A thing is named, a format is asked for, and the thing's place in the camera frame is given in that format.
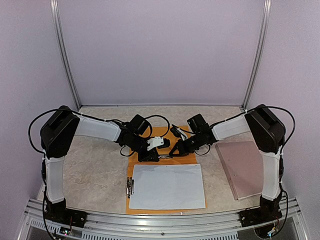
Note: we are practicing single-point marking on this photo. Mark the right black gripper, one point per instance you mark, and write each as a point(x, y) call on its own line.
point(180, 145)

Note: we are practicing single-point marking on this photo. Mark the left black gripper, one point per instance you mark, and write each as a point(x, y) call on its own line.
point(146, 157)

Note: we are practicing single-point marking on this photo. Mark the white paper sheet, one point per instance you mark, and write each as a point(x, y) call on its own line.
point(167, 187)

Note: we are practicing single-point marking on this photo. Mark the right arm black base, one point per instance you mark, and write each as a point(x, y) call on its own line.
point(267, 211)

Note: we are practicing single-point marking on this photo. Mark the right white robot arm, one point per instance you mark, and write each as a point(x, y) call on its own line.
point(268, 133)

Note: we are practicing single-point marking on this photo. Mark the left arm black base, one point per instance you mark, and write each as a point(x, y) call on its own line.
point(59, 213)

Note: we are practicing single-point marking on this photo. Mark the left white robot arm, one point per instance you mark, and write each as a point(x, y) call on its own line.
point(58, 132)

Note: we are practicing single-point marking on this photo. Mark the orange folder spine clip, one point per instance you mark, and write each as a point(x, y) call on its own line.
point(164, 157)

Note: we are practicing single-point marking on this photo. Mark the orange folder top clip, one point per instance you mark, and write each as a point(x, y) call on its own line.
point(129, 187)

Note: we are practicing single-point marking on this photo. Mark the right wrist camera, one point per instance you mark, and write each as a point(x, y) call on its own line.
point(178, 133)

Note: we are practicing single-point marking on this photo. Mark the front aluminium rail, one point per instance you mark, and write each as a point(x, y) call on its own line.
point(209, 226)

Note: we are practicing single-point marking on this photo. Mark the left aluminium frame post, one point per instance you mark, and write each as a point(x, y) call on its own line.
point(54, 6)

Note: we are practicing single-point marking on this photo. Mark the aluminium frame post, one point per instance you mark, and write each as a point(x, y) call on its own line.
point(54, 6)
point(258, 52)

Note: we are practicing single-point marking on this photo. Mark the right aluminium frame post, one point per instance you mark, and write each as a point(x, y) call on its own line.
point(258, 52)

